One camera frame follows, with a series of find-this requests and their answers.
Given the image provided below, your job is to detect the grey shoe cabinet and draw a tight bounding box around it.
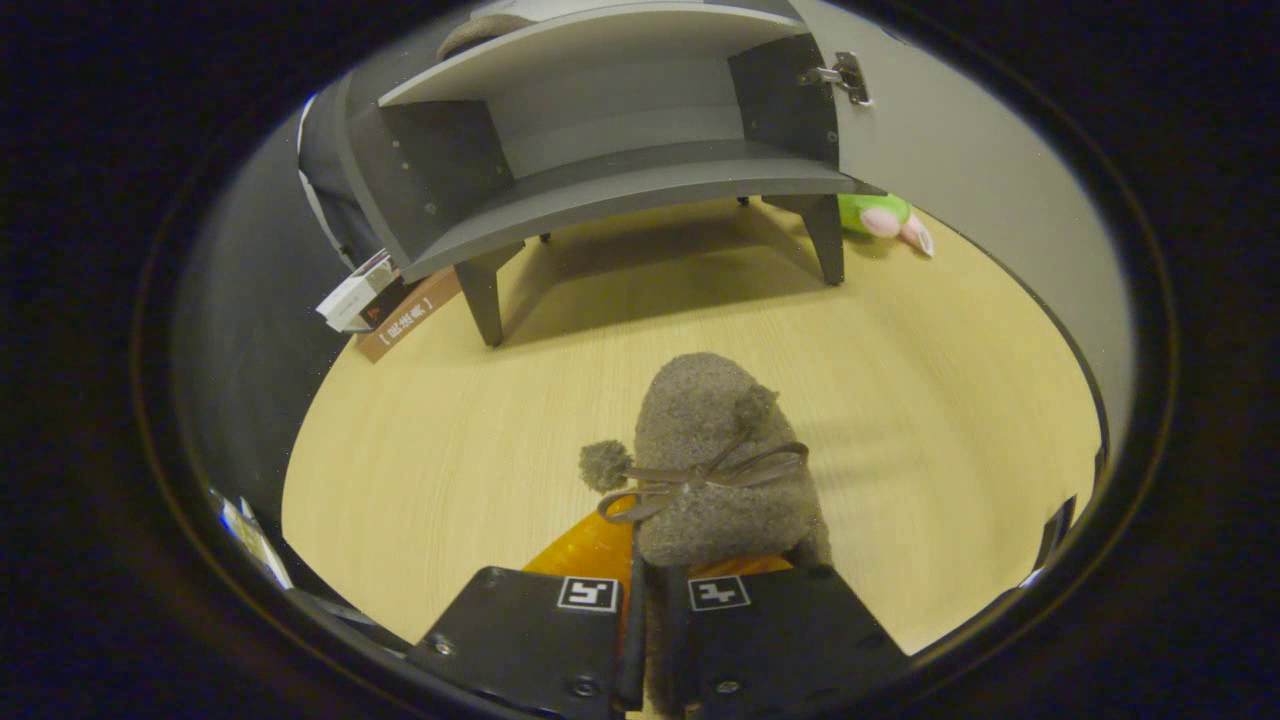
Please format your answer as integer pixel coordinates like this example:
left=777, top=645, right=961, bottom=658
left=300, top=0, right=881, bottom=348

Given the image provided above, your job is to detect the brown fuzzy slipper shoe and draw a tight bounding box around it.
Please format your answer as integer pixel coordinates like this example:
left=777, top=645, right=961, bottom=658
left=437, top=13, right=536, bottom=61
left=578, top=352, right=833, bottom=716

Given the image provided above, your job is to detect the brown book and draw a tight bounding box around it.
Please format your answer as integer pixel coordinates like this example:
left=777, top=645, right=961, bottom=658
left=355, top=268, right=463, bottom=363

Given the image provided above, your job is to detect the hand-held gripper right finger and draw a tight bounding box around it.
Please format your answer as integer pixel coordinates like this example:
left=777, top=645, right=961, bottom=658
left=665, top=555, right=913, bottom=720

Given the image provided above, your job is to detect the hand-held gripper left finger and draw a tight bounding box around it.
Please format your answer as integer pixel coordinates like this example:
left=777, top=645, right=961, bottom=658
left=408, top=500, right=646, bottom=720

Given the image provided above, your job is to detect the metal door hinge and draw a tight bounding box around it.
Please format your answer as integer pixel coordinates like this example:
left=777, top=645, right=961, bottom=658
left=800, top=52, right=871, bottom=106

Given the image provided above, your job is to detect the white side table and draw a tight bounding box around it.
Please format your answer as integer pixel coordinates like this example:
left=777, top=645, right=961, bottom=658
left=210, top=488, right=296, bottom=591

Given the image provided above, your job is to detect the green and pink plush toy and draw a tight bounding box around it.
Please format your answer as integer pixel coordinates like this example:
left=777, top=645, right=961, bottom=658
left=837, top=193, right=936, bottom=258

